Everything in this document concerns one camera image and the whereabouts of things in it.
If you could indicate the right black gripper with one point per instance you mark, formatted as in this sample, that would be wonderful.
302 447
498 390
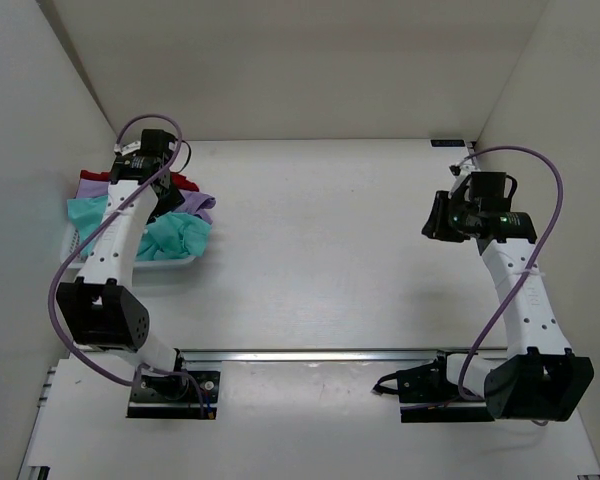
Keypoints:
442 201

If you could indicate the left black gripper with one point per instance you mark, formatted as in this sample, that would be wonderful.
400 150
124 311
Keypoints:
173 199

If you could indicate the teal t shirt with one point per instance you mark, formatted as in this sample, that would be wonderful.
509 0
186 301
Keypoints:
172 236

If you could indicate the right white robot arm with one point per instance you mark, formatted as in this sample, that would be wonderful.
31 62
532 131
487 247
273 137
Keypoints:
542 379

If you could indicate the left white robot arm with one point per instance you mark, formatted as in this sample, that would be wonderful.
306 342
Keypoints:
98 307

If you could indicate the lavender t shirt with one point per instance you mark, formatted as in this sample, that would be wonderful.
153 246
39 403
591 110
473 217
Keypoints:
195 203

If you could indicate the red t shirt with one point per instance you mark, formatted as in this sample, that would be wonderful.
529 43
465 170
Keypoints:
179 180

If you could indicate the right black corner label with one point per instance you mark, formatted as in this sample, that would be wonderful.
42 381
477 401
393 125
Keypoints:
447 143

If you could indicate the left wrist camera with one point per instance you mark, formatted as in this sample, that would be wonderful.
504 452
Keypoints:
127 149

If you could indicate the aluminium rail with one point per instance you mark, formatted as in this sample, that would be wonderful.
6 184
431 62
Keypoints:
312 355

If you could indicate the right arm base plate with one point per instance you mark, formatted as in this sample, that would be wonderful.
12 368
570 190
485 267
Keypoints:
426 397

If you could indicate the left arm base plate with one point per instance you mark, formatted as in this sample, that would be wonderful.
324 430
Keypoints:
175 397

